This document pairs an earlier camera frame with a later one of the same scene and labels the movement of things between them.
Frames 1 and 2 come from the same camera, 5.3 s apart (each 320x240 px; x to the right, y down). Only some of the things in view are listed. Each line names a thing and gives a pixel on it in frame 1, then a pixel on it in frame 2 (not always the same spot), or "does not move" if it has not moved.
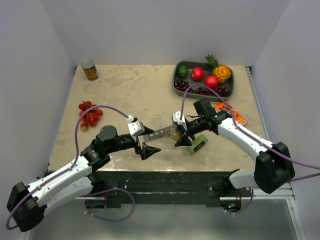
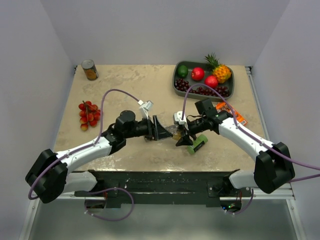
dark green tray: [202, 80] does not move
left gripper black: [147, 150] -> [160, 132]
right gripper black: [184, 140] does not move
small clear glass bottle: [175, 136] does not move
